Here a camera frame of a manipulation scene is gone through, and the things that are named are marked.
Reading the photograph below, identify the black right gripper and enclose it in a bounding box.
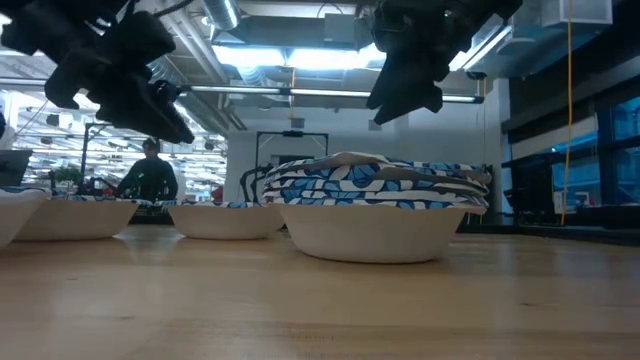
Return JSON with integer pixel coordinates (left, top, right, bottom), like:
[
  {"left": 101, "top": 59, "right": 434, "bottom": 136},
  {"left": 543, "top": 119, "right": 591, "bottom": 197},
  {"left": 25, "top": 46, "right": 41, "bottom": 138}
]
[{"left": 357, "top": 0, "right": 476, "bottom": 126}]

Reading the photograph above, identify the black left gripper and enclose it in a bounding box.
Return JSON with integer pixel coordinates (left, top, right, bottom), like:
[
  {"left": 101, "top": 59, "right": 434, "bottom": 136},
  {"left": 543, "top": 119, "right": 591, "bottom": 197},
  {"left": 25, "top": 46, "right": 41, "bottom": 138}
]
[{"left": 43, "top": 9, "right": 196, "bottom": 146}]

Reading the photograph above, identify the long ceiling light tube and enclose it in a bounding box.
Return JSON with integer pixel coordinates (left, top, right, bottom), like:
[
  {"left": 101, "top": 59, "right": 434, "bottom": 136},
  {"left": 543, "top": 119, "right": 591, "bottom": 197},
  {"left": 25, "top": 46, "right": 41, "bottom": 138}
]
[{"left": 179, "top": 83, "right": 485, "bottom": 105}]

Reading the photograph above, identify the green potted plant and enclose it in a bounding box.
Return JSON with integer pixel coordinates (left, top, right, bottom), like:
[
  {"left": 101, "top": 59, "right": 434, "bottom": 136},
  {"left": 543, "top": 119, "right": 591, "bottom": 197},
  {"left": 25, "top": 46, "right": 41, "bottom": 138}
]
[{"left": 53, "top": 167, "right": 84, "bottom": 194}]

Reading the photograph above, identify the person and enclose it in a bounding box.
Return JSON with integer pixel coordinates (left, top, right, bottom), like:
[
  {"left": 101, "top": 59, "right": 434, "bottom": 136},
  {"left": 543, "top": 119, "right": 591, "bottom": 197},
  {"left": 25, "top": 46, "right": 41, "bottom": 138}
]
[{"left": 115, "top": 138, "right": 180, "bottom": 203}]

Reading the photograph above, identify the dark monitor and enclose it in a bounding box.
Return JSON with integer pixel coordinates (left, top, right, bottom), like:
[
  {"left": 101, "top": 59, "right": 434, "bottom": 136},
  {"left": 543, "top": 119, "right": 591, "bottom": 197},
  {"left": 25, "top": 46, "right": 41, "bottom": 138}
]
[{"left": 0, "top": 148, "right": 34, "bottom": 187}]

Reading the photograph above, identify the black cabinet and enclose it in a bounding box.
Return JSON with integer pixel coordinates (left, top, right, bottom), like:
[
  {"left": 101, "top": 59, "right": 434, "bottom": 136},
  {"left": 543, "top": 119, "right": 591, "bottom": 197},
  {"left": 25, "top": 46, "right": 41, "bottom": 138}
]
[{"left": 502, "top": 154, "right": 554, "bottom": 226}]

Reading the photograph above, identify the thin yellow hanging cable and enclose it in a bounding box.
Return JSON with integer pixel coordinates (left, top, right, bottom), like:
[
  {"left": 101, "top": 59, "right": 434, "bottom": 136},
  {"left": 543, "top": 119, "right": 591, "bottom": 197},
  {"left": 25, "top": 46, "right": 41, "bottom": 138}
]
[{"left": 288, "top": 67, "right": 297, "bottom": 120}]

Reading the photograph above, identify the silver ventilation duct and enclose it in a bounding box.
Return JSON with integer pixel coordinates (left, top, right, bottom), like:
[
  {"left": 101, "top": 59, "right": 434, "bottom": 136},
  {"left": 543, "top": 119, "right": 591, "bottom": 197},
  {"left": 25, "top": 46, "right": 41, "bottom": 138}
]
[{"left": 202, "top": 0, "right": 241, "bottom": 31}]

